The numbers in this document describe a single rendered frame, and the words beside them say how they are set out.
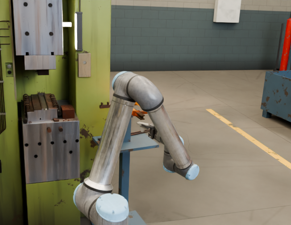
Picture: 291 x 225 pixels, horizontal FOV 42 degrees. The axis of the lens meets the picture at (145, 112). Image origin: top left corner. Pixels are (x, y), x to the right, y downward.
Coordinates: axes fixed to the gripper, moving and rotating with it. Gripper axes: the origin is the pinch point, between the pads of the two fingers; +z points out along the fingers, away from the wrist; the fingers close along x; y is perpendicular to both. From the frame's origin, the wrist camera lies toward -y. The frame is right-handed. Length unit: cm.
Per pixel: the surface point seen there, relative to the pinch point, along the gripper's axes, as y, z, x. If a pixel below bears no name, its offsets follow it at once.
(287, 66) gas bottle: 72, 427, 591
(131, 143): 26.3, 25.7, 1.8
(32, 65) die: -28, 53, -59
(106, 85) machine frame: -8, 60, -5
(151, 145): 26.3, 18.6, 13.8
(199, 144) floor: 102, 158, 160
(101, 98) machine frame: 1, 60, -8
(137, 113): -0.9, 12.0, -1.4
